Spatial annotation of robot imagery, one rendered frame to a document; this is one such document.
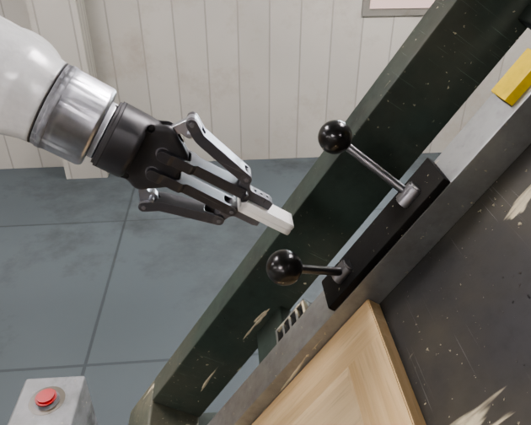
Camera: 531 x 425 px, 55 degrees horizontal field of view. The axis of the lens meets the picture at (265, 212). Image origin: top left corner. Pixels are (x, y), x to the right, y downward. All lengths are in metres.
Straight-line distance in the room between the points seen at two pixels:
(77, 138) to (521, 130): 0.43
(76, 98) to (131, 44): 3.29
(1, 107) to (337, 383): 0.45
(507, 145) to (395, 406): 0.27
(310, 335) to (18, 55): 0.44
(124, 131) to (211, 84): 3.32
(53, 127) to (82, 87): 0.05
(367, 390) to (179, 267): 2.41
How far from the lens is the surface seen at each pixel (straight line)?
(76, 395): 1.13
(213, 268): 2.88
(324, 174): 0.78
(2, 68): 0.53
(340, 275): 0.60
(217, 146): 0.55
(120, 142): 0.53
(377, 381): 0.55
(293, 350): 0.66
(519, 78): 0.55
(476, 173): 0.56
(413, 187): 0.56
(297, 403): 0.66
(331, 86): 3.94
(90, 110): 0.53
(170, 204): 0.58
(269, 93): 3.88
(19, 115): 0.53
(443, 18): 0.75
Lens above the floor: 1.76
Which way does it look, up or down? 32 degrees down
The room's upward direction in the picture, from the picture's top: straight up
